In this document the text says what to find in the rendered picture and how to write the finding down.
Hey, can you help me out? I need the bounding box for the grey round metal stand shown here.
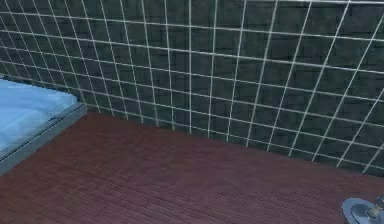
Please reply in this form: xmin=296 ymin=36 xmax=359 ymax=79
xmin=341 ymin=195 xmax=384 ymax=224

